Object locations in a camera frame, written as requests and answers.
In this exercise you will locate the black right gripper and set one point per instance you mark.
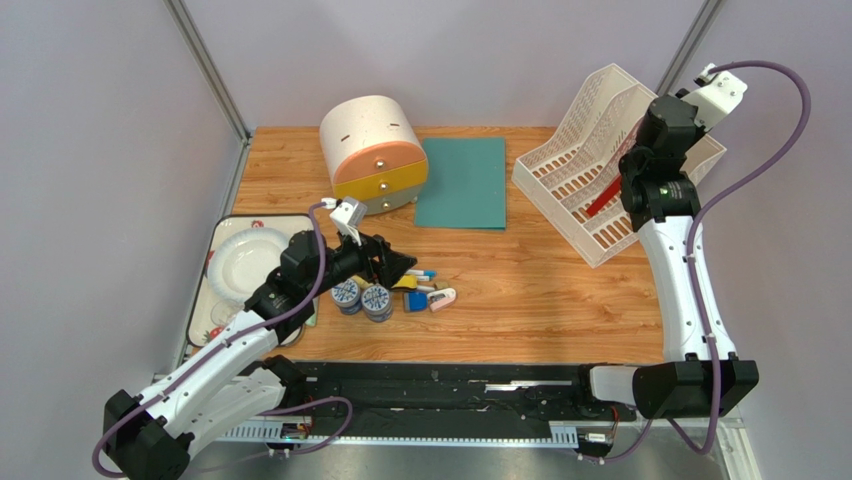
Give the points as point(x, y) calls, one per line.
point(629, 167)

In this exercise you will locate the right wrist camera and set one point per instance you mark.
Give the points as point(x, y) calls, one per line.
point(717, 95)

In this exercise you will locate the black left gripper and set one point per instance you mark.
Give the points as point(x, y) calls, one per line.
point(394, 266)

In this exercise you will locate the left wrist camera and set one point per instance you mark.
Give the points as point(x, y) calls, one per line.
point(346, 215)

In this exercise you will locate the strawberry pattern tray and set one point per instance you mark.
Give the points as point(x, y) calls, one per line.
point(211, 315)

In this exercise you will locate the blue patterned tape roll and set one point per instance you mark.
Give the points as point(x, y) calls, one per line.
point(376, 302)
point(347, 297)

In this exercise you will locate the teal file folder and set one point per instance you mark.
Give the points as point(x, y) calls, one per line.
point(466, 186)

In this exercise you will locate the white blue marker pen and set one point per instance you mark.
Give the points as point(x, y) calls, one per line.
point(423, 273)

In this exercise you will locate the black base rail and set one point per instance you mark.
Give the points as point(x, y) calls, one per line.
point(454, 401)

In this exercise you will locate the light green pen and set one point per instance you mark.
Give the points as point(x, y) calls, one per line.
point(312, 320)

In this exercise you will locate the white plastic file rack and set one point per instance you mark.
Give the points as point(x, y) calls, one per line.
point(557, 177)

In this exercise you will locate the red file folder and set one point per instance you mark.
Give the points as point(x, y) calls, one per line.
point(608, 181)

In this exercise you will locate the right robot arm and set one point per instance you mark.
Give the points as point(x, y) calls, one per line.
point(701, 375)

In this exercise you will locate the round drawer storage box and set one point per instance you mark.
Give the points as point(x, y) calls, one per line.
point(372, 153)

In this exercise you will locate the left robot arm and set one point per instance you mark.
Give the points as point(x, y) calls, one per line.
point(156, 433)

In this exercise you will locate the yellow bone-shaped eraser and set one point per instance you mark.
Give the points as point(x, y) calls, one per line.
point(406, 283)

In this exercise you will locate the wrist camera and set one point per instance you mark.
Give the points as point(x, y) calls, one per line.
point(717, 95)
point(346, 215)

